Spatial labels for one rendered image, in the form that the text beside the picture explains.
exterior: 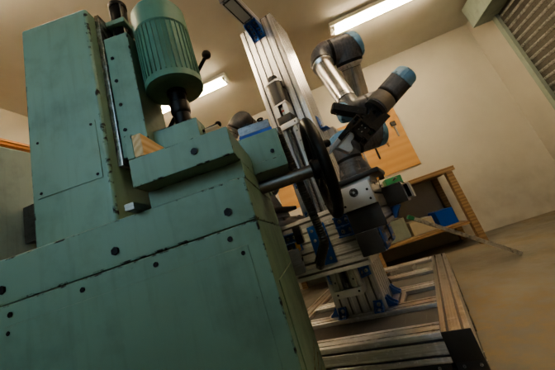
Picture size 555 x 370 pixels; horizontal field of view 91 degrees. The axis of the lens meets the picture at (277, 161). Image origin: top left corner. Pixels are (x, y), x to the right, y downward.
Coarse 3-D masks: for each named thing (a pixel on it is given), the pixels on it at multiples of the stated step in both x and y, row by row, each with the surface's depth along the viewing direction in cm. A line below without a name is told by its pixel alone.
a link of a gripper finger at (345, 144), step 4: (348, 136) 84; (352, 136) 84; (336, 140) 84; (340, 140) 83; (344, 140) 84; (348, 140) 84; (332, 144) 85; (336, 144) 84; (340, 144) 84; (344, 144) 84; (348, 144) 84; (332, 148) 84; (340, 148) 84; (344, 148) 84; (348, 148) 84; (352, 148) 83
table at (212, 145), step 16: (224, 128) 54; (176, 144) 55; (192, 144) 54; (208, 144) 54; (224, 144) 53; (144, 160) 54; (160, 160) 54; (176, 160) 54; (192, 160) 53; (208, 160) 53; (224, 160) 55; (272, 160) 73; (144, 176) 54; (160, 176) 53; (176, 176) 55; (192, 176) 58; (256, 176) 75; (272, 176) 80
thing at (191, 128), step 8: (192, 120) 80; (168, 128) 80; (176, 128) 80; (184, 128) 80; (192, 128) 79; (200, 128) 81; (160, 136) 80; (168, 136) 79; (176, 136) 79; (184, 136) 79; (192, 136) 79; (160, 144) 79; (168, 144) 79
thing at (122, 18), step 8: (112, 0) 96; (112, 8) 96; (120, 8) 96; (112, 16) 95; (120, 16) 95; (112, 24) 92; (120, 24) 93; (128, 24) 94; (112, 32) 95; (120, 32) 93; (128, 32) 95
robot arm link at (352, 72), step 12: (336, 36) 120; (348, 36) 117; (360, 36) 117; (336, 48) 117; (348, 48) 117; (360, 48) 118; (336, 60) 120; (348, 60) 119; (360, 60) 120; (348, 72) 121; (360, 72) 121; (360, 84) 121; (384, 132) 124; (372, 144) 125; (384, 144) 127
